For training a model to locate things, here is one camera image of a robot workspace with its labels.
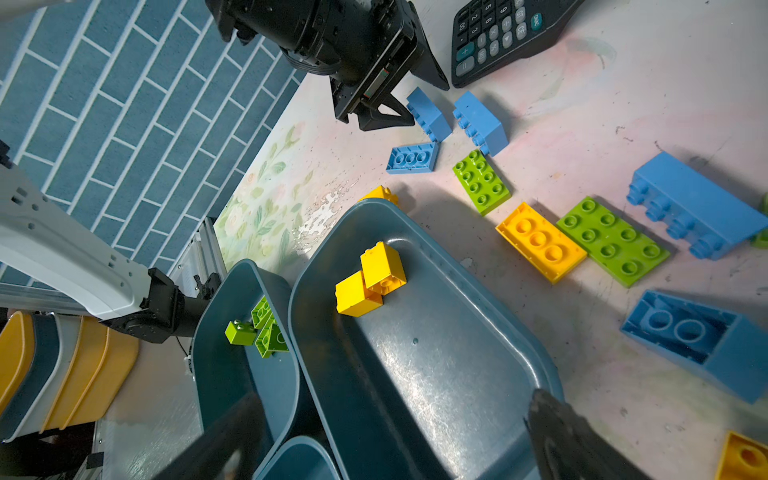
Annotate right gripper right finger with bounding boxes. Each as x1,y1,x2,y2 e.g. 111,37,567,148
526,389,649,480

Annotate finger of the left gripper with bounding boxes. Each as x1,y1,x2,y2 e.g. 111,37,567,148
356,93,415,132
407,1,450,91

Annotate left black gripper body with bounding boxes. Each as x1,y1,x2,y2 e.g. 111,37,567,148
206,0,417,123

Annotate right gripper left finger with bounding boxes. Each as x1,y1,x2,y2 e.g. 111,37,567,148
154,393,267,479

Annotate blue upturned lego brick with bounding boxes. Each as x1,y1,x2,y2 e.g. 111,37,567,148
386,142,440,175

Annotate small yellow lego brick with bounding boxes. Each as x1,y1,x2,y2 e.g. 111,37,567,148
360,186,399,206

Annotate green lego plate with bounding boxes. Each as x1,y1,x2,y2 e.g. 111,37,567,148
251,296,274,330

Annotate yellow square lego brick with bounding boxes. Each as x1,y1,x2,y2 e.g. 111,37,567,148
335,271,383,317

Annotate small green lego brick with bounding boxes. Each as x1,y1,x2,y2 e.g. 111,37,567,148
225,321,259,346

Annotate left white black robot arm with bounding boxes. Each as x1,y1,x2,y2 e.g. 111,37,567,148
1,1,449,343

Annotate bottom left teal bin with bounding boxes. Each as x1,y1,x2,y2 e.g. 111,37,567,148
191,260,300,465

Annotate black desk calculator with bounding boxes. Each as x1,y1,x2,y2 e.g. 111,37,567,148
451,0,583,88

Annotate bottom right teal bin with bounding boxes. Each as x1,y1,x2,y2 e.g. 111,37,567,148
254,436,342,480

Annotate blue lego brick top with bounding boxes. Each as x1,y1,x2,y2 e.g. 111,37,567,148
453,92,509,156

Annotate top teal plastic bin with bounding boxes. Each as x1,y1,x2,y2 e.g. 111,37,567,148
289,200,563,479

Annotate yellow flat lego plate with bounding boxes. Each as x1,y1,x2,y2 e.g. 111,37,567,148
714,431,768,480

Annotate stacked yellow bins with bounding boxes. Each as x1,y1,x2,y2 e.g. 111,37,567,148
1,311,140,443

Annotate blue sloped lego brick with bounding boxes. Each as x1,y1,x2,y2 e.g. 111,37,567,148
621,290,767,404

